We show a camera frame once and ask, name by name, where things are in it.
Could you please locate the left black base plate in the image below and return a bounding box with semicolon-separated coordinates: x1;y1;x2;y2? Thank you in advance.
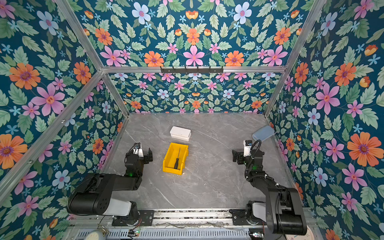
112;210;155;227

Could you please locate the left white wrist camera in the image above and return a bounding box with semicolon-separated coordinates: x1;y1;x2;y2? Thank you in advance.
133;143;144;158

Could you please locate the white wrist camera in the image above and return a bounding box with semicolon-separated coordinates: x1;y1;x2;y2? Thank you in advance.
133;143;144;158
243;140;253;157

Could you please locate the grey blue flat box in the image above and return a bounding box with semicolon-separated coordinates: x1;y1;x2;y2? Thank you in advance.
252;126;275;142

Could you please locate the white perforated cable duct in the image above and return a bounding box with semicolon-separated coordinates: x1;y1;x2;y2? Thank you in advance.
74;229;251;240

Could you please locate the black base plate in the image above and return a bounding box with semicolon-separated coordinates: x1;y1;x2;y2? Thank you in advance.
112;210;155;227
229;209;260;226

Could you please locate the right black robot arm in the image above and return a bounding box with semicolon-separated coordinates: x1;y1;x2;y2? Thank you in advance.
232;150;308;240

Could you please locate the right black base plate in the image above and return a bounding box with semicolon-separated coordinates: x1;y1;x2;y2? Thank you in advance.
229;209;260;226

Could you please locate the black hook rail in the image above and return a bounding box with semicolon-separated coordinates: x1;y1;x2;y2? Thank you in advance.
160;67;224;74

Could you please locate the white rectangular box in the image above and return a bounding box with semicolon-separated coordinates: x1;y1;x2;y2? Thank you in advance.
170;126;192;142

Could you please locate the black handled screwdriver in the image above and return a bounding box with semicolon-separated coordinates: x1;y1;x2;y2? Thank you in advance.
174;148;181;170

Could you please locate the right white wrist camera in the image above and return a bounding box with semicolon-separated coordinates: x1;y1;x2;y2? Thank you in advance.
243;140;253;157

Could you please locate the beige round object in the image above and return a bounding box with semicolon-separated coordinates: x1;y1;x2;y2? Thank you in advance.
84;230;106;240

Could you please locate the white analog clock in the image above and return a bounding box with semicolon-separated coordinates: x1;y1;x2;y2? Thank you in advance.
286;227;314;240

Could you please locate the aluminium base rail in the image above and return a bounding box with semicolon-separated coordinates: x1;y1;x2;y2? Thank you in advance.
69;208;267;232

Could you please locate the yellow plastic bin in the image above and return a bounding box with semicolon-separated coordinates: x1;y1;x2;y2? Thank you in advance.
163;143;189;176

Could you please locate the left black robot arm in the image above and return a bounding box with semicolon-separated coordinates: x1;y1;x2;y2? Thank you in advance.
67;143;153;226

